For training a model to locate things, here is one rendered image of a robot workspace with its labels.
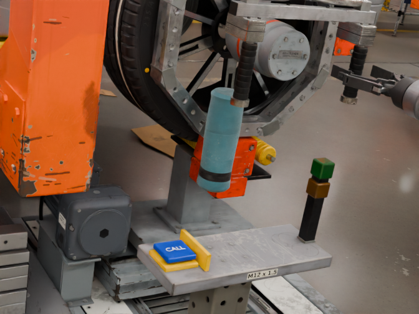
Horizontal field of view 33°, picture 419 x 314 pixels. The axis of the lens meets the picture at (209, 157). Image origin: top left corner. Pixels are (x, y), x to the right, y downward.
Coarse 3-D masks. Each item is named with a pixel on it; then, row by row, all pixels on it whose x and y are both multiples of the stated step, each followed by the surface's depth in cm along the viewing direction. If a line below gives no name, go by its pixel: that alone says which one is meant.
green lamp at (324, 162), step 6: (312, 162) 164; (318, 162) 163; (324, 162) 163; (330, 162) 163; (312, 168) 165; (318, 168) 163; (324, 168) 162; (330, 168) 163; (312, 174) 165; (318, 174) 163; (324, 174) 163; (330, 174) 164
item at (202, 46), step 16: (224, 0) 188; (192, 16) 184; (208, 16) 191; (224, 16) 194; (208, 32) 190; (304, 32) 205; (192, 48) 190; (208, 48) 196; (208, 64) 193; (224, 64) 197; (192, 80) 194; (224, 80) 198; (256, 80) 204; (272, 80) 210; (288, 80) 207; (192, 96) 212; (208, 96) 214; (256, 96) 209; (272, 96) 206
